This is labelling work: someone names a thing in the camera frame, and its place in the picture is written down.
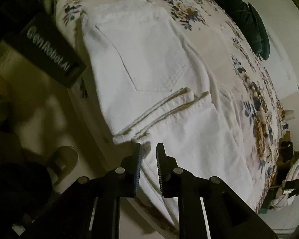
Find dark green pillow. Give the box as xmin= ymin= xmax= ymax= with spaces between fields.
xmin=214 ymin=0 xmax=270 ymax=61

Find white slipper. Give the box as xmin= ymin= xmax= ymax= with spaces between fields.
xmin=45 ymin=146 xmax=79 ymax=186

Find floral bed blanket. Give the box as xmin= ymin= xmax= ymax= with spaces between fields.
xmin=56 ymin=0 xmax=279 ymax=211

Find clothes pile on chair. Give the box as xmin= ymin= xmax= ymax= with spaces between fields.
xmin=268 ymin=151 xmax=299 ymax=210

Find white pants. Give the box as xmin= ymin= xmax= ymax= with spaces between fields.
xmin=81 ymin=0 xmax=253 ymax=225

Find white headboard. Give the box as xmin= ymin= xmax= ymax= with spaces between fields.
xmin=263 ymin=28 xmax=299 ymax=99

